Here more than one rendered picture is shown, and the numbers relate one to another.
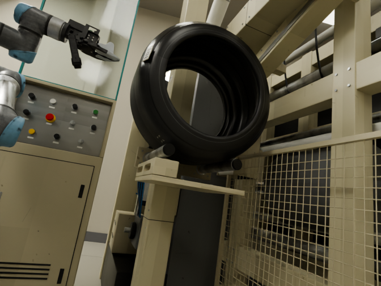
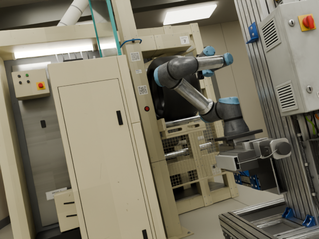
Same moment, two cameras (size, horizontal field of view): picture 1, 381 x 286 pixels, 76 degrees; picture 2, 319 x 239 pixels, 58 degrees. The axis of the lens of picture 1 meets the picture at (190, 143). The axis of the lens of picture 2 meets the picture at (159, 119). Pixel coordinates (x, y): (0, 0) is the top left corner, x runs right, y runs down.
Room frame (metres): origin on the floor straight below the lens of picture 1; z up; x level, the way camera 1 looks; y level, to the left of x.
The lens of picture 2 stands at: (1.15, 2.52, 0.78)
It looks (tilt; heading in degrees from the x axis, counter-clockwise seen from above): 4 degrees up; 271
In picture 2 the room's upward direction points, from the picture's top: 13 degrees counter-clockwise
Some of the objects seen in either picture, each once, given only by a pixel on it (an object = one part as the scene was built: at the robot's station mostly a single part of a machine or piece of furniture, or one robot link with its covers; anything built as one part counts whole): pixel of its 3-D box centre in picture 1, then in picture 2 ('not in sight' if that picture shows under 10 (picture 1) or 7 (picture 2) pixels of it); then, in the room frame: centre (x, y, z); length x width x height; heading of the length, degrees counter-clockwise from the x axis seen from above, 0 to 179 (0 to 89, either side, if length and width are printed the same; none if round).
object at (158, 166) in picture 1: (154, 170); (183, 128); (1.01, 0.13, 0.84); 0.36 x 0.09 x 0.06; 20
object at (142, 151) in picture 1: (175, 164); (156, 126); (1.22, 0.06, 0.90); 0.40 x 0.03 x 0.10; 110
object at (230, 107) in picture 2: not in sight; (229, 107); (0.75, 0.76, 0.88); 0.13 x 0.12 x 0.14; 134
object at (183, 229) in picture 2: not in sight; (172, 234); (1.29, 0.10, 0.01); 0.27 x 0.27 x 0.02; 20
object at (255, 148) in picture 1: (238, 151); not in sight; (1.39, -0.29, 1.05); 0.20 x 0.15 x 0.30; 20
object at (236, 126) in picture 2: not in sight; (234, 125); (0.74, 0.77, 0.77); 0.15 x 0.15 x 0.10
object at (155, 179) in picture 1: (184, 184); (178, 134); (1.06, 0.00, 0.80); 0.37 x 0.36 x 0.02; 110
